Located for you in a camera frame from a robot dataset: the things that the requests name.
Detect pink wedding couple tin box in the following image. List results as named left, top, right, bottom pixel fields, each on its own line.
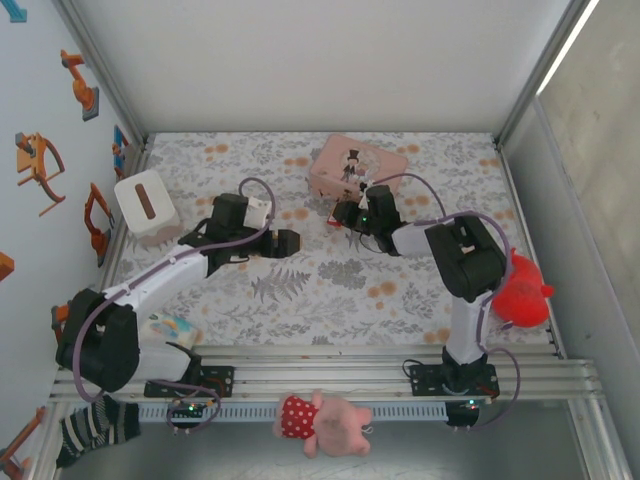
left=308, top=133, right=409, bottom=201

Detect floral table mat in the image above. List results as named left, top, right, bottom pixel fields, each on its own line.
left=99, top=131, right=519, bottom=347

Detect white tissue box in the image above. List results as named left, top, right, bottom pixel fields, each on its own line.
left=113, top=169, right=182, bottom=247

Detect wet wipes pack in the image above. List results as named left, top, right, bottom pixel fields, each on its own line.
left=139, top=311, right=202, bottom=352

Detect blue and orange sticker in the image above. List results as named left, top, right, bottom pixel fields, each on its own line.
left=111, top=124, right=131, bottom=181

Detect red plush toy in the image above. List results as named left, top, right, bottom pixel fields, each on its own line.
left=492, top=253, right=557, bottom=329

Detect left controller board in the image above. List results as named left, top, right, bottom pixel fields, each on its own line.
left=171, top=398, right=222, bottom=418

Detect controller board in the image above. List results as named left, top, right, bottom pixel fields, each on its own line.
left=171, top=398, right=222, bottom=418
left=446, top=398, right=482, bottom=427

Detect pink pig plush toy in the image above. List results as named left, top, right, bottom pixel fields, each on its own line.
left=272, top=390, right=374, bottom=459

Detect orange claw gripper sticker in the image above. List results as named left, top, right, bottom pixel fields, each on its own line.
left=14, top=131, right=68, bottom=218

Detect right controller board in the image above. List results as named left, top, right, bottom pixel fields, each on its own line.
left=446, top=398, right=482, bottom=427

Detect black white striped sock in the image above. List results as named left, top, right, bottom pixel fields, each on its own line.
left=54, top=394, right=142, bottom=469

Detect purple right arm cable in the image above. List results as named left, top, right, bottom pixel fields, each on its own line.
left=372, top=172, right=524, bottom=431

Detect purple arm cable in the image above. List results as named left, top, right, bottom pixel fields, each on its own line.
left=72, top=177, right=277, bottom=404
left=372, top=172, right=524, bottom=431

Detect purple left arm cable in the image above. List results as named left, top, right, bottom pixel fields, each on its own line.
left=72, top=177, right=277, bottom=404

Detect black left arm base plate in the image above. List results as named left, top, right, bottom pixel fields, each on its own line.
left=143, top=364, right=236, bottom=399

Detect white slotted cable duct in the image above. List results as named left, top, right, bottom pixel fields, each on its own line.
left=137, top=402, right=449, bottom=424

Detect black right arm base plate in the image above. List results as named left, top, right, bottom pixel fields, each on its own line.
left=408, top=363, right=500, bottom=399

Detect aluminium frame post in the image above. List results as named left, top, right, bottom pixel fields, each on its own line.
left=51, top=0, right=150, bottom=147
left=491, top=0, right=602, bottom=149

